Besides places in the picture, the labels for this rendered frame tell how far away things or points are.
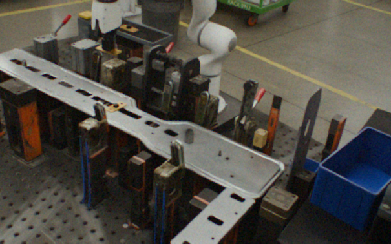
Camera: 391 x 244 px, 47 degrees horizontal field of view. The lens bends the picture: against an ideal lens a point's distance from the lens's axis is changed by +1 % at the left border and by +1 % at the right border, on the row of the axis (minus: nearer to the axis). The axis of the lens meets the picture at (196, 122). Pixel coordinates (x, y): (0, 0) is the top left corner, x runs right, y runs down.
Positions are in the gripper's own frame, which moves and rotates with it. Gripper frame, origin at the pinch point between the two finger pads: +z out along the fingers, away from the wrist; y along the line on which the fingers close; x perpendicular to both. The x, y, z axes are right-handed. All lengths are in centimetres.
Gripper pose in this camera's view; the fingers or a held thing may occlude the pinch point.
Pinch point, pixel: (108, 43)
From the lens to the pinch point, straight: 155.5
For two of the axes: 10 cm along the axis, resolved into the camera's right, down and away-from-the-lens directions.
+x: 8.6, 3.2, -3.9
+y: -5.0, 4.3, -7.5
